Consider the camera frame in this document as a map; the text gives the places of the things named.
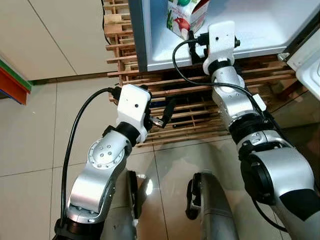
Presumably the white carton with green cap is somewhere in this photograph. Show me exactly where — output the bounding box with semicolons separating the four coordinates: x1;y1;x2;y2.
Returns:
166;0;211;41

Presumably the small grey fridge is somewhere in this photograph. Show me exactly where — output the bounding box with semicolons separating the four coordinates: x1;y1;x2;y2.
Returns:
128;0;320;73

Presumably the fridge door with white liner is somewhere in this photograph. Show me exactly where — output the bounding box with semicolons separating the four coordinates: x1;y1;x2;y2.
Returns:
285;27;320;101

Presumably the wooden slatted rack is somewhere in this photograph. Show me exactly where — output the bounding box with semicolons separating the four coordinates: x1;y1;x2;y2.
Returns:
102;0;304;150

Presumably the cream kitchen cabinet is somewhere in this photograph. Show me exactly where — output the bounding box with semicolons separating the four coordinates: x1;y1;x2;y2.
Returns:
0;0;132;82

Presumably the grey robot right leg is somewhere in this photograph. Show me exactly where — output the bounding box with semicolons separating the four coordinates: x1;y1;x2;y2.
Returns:
185;170;241;240

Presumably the grey robot leg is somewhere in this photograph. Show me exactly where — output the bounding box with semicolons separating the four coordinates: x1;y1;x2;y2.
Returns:
185;170;241;240
102;169;146;240

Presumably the grey robot left leg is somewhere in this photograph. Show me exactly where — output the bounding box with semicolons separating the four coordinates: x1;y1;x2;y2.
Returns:
102;169;146;240

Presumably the green board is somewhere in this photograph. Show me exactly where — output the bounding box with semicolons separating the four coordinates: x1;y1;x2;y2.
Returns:
0;58;34;94

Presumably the orange board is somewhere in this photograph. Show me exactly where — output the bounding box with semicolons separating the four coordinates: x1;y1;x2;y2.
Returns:
0;65;29;106

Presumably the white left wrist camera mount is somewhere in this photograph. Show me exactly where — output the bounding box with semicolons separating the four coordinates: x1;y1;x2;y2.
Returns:
115;83;153;144

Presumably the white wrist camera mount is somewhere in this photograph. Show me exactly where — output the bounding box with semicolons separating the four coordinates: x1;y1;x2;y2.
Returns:
115;83;153;144
206;20;238;64

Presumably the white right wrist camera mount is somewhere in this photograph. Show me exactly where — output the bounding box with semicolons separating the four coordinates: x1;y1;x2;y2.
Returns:
206;20;238;64

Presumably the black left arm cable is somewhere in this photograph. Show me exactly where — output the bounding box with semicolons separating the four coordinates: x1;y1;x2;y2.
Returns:
59;86;121;224

